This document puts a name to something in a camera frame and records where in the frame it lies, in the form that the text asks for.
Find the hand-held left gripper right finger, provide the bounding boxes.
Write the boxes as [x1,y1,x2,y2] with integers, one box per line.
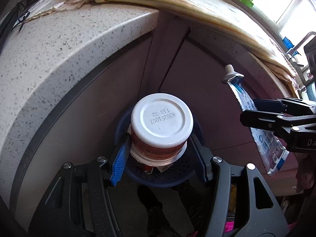
[189,133,290,237]

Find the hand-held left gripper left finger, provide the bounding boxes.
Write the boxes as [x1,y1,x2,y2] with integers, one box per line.
[30,132,132,237]

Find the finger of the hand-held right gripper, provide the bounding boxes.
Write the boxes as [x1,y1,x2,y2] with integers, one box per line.
[240,110,300,142]
[253,97,312,115]

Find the dark blue waste bin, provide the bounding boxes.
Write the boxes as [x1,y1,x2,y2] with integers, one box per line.
[114,106,210,188]

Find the toothpaste tube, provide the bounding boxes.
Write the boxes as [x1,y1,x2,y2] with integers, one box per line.
[222,64,290,177]

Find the jar with white lid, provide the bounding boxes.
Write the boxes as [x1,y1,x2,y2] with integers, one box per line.
[128,93,194,167]

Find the person's right hand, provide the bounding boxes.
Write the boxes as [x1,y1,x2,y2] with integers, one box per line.
[295,152,316,194]

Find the cabinet door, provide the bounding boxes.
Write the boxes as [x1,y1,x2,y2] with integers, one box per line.
[15,33,153,203]
[158,36,300,153]

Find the metal faucet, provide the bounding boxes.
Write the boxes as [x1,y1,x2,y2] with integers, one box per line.
[286,32,310,68]

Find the blue plastic object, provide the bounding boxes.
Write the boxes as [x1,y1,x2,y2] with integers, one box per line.
[281,37,295,52]

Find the striped towel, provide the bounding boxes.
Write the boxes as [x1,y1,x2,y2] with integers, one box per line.
[92,0,300,92]

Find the white cloth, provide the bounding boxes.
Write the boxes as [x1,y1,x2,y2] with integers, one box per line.
[25,0,74,21]

